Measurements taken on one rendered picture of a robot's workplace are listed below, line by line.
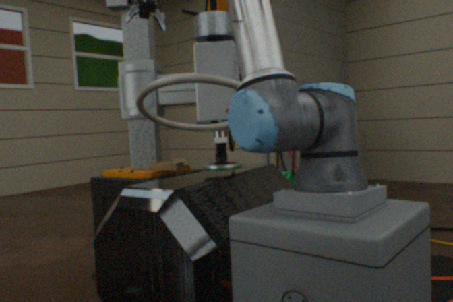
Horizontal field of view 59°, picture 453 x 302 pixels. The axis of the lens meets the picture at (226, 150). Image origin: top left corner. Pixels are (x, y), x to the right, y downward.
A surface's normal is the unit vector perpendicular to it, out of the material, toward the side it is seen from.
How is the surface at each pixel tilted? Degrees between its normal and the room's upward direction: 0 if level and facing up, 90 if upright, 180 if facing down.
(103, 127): 90
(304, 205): 90
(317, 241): 90
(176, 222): 58
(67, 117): 90
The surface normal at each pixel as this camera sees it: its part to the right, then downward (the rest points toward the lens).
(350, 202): -0.64, 0.09
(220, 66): -0.11, 0.07
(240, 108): -0.85, 0.13
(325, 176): -0.30, -0.32
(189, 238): 0.02, -0.46
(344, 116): 0.49, -0.03
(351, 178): 0.29, -0.36
